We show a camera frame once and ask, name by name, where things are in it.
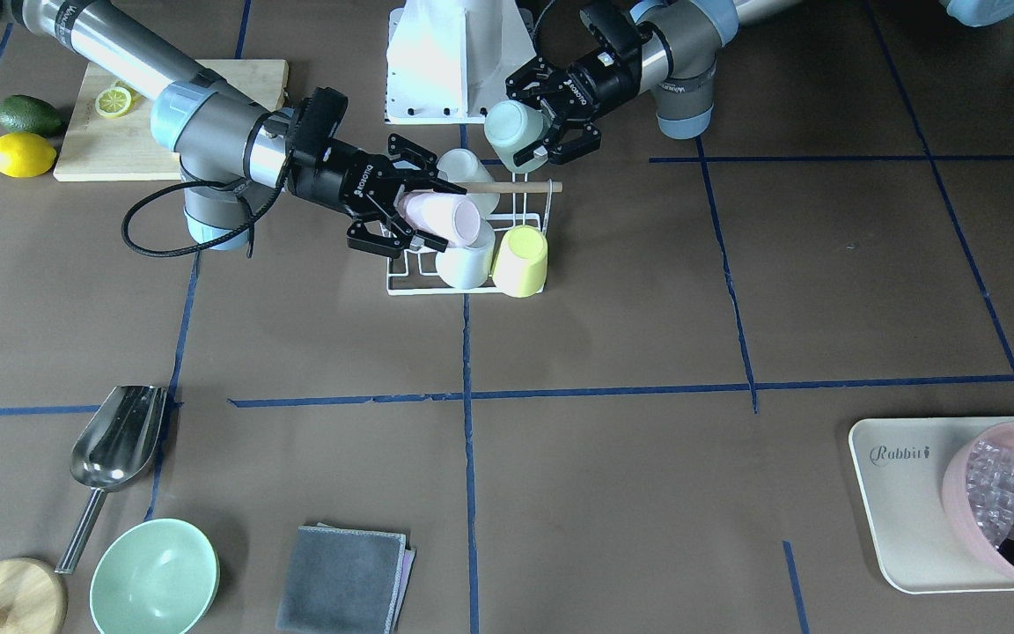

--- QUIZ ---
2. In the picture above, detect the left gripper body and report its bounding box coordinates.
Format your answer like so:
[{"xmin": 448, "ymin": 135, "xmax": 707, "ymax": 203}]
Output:
[{"xmin": 561, "ymin": 1, "xmax": 648, "ymax": 115}]

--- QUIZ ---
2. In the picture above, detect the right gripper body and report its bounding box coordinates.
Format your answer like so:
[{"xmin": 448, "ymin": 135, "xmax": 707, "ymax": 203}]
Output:
[{"xmin": 286, "ymin": 88, "xmax": 402, "ymax": 221}]

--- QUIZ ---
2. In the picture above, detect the pink cup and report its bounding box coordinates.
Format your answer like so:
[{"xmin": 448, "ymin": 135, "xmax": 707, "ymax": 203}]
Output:
[{"xmin": 397, "ymin": 192, "xmax": 483, "ymax": 246}]

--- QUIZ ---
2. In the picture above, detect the mint green cup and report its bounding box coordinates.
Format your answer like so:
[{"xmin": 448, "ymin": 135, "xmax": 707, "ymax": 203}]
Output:
[{"xmin": 483, "ymin": 100, "xmax": 550, "ymax": 175}]

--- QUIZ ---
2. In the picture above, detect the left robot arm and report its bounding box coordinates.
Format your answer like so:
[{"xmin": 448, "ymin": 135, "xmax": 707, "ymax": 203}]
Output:
[{"xmin": 504, "ymin": 1, "xmax": 1014, "ymax": 165}]

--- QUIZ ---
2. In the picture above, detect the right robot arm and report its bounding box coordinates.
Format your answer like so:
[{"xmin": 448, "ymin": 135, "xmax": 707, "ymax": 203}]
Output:
[{"xmin": 0, "ymin": 1, "xmax": 463, "ymax": 258}]

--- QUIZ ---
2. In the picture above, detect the white cup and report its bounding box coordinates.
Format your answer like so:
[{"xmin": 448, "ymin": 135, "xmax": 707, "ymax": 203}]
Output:
[{"xmin": 437, "ymin": 148, "xmax": 502, "ymax": 219}]

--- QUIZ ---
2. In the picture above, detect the grey cup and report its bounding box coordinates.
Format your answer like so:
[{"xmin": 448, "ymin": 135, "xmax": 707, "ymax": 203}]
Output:
[{"xmin": 436, "ymin": 220, "xmax": 496, "ymax": 291}]

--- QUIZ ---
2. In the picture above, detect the yellow cup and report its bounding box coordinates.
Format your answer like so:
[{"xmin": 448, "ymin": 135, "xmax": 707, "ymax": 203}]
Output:
[{"xmin": 491, "ymin": 225, "xmax": 548, "ymax": 299}]

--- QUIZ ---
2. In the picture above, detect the lemon slice front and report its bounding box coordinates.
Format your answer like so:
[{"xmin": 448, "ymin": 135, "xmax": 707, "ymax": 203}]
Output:
[{"xmin": 93, "ymin": 85, "xmax": 136, "ymax": 119}]

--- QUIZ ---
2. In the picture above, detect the bamboo cutting board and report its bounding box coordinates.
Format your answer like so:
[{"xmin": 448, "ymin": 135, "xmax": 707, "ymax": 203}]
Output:
[{"xmin": 53, "ymin": 59, "xmax": 289, "ymax": 183}]

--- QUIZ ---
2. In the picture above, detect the green avocado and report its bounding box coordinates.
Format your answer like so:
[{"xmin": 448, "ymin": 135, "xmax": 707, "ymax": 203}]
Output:
[{"xmin": 0, "ymin": 95, "xmax": 65, "ymax": 137}]

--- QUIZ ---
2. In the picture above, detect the yellow lemon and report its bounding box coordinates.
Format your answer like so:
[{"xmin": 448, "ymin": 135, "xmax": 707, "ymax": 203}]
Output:
[{"xmin": 0, "ymin": 132, "xmax": 57, "ymax": 178}]

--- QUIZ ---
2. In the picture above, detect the steel scoop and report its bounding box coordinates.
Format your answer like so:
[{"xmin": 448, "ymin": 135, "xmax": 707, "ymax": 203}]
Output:
[{"xmin": 54, "ymin": 385, "xmax": 166, "ymax": 575}]

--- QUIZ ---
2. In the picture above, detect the grey folded cloth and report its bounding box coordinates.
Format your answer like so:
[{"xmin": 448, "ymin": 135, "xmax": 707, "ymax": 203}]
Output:
[{"xmin": 276, "ymin": 523, "xmax": 417, "ymax": 633}]

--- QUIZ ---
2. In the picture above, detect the green bowl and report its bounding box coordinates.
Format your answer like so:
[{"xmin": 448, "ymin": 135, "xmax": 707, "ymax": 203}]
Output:
[{"xmin": 89, "ymin": 519, "xmax": 220, "ymax": 633}]

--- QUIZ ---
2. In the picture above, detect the beige tray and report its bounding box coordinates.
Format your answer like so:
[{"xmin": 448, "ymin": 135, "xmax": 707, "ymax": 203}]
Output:
[{"xmin": 848, "ymin": 417, "xmax": 1014, "ymax": 594}]

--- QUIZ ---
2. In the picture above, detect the pink bowl with ice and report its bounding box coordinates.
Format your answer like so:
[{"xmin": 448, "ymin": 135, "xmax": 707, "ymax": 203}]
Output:
[{"xmin": 941, "ymin": 420, "xmax": 1014, "ymax": 585}]

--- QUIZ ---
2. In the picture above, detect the white wire cup rack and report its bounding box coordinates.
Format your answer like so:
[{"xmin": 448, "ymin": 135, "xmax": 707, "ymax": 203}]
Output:
[{"xmin": 384, "ymin": 149, "xmax": 562, "ymax": 299}]

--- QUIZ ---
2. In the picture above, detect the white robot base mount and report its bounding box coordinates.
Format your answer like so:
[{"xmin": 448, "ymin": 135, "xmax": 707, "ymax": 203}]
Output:
[{"xmin": 384, "ymin": 1, "xmax": 535, "ymax": 125}]

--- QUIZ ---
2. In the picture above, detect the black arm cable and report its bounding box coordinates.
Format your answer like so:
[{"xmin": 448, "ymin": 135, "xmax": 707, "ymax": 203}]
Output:
[{"xmin": 121, "ymin": 181, "xmax": 283, "ymax": 260}]

